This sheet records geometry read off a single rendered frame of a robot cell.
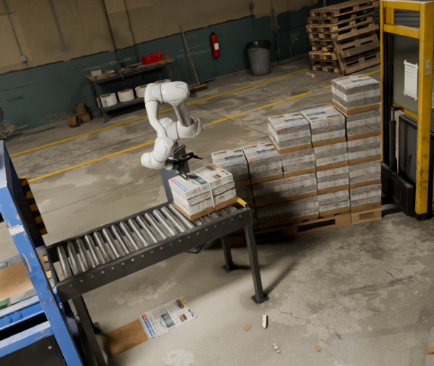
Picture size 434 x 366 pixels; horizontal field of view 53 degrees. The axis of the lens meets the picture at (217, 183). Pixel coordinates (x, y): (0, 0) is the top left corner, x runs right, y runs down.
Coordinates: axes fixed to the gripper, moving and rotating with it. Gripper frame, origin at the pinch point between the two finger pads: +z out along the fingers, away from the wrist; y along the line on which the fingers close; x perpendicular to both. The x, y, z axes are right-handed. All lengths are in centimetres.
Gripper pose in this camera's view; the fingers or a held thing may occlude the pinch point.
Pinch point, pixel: (197, 167)
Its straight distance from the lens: 304.0
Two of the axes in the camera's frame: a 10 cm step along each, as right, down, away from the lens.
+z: 8.6, 1.1, 4.9
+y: -2.5, 9.4, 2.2
